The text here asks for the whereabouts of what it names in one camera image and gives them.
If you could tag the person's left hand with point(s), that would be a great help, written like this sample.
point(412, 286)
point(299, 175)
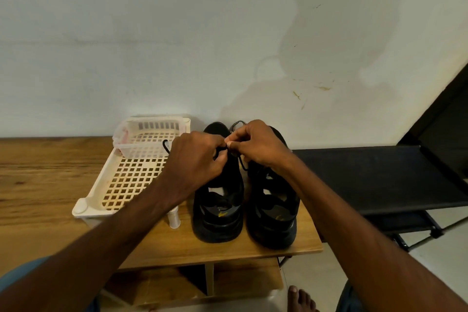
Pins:
point(191, 165)

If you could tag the person's right hand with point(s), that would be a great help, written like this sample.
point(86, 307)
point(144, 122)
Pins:
point(259, 146)

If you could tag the black white patterned shoelace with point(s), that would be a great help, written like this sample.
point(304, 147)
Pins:
point(235, 124)

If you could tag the black shoe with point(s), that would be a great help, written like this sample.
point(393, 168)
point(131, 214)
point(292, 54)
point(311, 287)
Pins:
point(218, 217)
point(272, 220)

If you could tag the person's right forearm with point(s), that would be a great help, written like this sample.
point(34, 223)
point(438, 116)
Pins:
point(373, 246)

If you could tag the person's left forearm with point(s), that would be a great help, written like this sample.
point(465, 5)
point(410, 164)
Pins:
point(88, 257)

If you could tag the person's blue shorts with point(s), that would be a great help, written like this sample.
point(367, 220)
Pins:
point(18, 275)

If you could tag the large white plastic tray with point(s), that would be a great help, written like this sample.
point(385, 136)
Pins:
point(128, 180)

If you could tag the small white plastic basket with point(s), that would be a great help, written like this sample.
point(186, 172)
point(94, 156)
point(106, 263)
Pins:
point(128, 149)

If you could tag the black shoe rack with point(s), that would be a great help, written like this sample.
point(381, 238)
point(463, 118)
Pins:
point(380, 176)

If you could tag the low wooden table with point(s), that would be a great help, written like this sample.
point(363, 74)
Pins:
point(36, 191)

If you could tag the dark door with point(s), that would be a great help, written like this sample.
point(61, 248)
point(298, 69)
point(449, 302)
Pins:
point(442, 118)

